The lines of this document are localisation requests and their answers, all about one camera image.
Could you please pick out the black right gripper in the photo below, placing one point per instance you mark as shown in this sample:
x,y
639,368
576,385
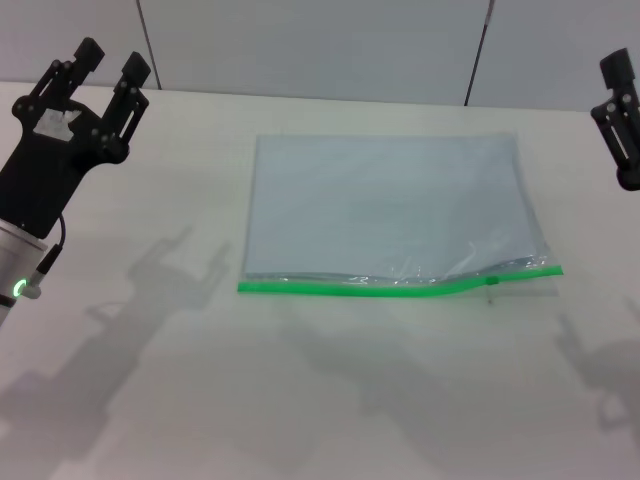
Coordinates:
x,y
631,180

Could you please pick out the clear green-zipped document bag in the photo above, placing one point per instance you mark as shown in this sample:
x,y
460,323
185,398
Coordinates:
x,y
380,200

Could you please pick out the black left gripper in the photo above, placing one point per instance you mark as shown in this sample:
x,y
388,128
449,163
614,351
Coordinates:
x,y
45,165

